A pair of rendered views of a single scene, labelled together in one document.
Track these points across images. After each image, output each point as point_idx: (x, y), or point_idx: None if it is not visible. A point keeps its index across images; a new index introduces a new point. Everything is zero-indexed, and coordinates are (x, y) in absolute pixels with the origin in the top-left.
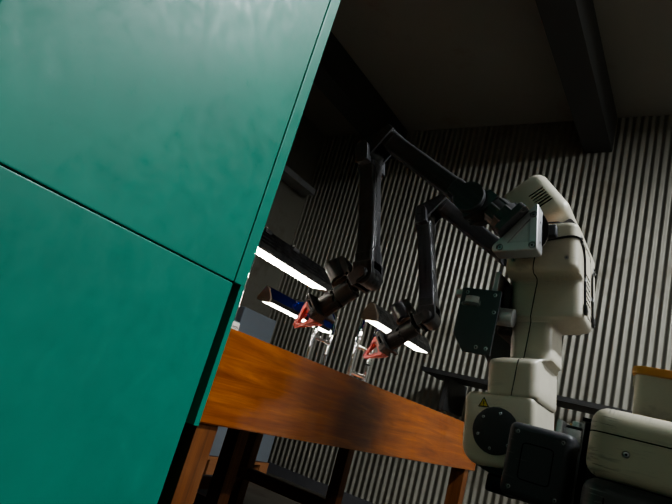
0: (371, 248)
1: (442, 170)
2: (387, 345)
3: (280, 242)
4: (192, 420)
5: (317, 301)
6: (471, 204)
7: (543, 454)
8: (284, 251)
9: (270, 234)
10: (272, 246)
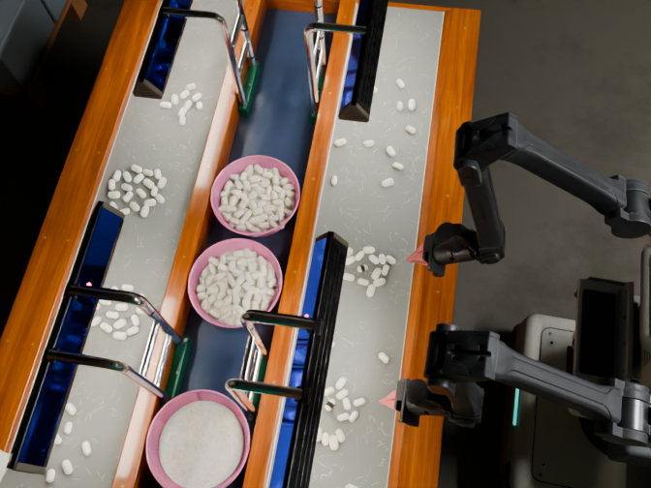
0: (475, 411)
1: (583, 407)
2: (442, 267)
3: (315, 367)
4: None
5: (411, 413)
6: (627, 444)
7: (648, 462)
8: (323, 364)
9: (310, 391)
10: (321, 395)
